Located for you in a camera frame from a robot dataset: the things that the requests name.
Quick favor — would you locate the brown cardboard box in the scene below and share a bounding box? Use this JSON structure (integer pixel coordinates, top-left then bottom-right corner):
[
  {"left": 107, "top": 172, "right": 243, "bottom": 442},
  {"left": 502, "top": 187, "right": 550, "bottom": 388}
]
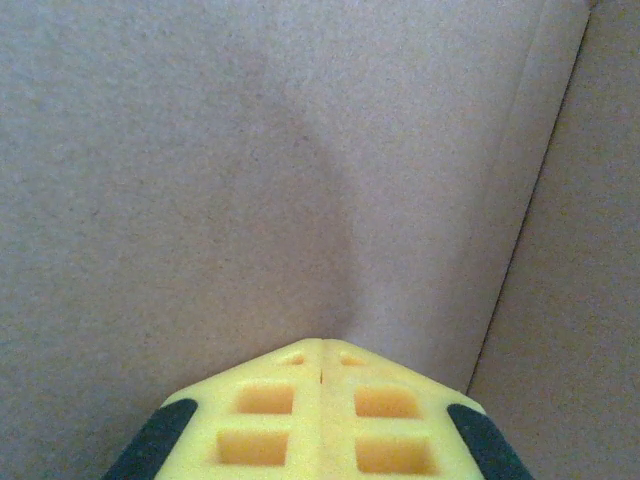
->
[{"left": 0, "top": 0, "right": 640, "bottom": 480}]

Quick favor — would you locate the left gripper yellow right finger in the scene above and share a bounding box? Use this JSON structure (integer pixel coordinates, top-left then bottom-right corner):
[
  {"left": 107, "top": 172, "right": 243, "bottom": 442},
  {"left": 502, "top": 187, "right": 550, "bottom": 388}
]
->
[{"left": 319, "top": 338, "right": 537, "bottom": 480}]

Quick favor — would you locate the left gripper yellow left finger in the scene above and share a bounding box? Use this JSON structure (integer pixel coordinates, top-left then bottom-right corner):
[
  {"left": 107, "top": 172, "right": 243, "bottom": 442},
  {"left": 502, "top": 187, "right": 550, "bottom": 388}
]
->
[{"left": 101, "top": 338, "right": 322, "bottom": 480}]

